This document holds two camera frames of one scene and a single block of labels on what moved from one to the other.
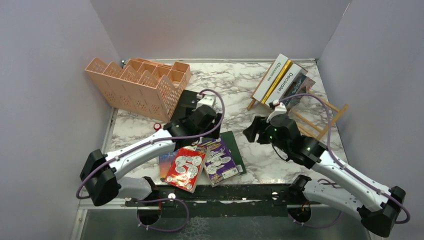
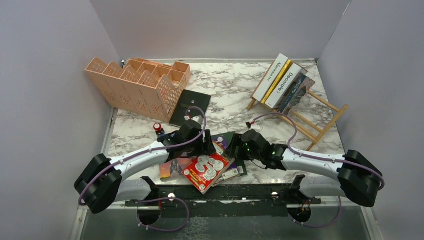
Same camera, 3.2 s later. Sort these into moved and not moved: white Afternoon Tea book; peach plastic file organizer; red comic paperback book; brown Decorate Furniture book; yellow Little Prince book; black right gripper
Moved: red comic paperback book; black right gripper
Not moved: brown Decorate Furniture book; peach plastic file organizer; white Afternoon Tea book; yellow Little Prince book
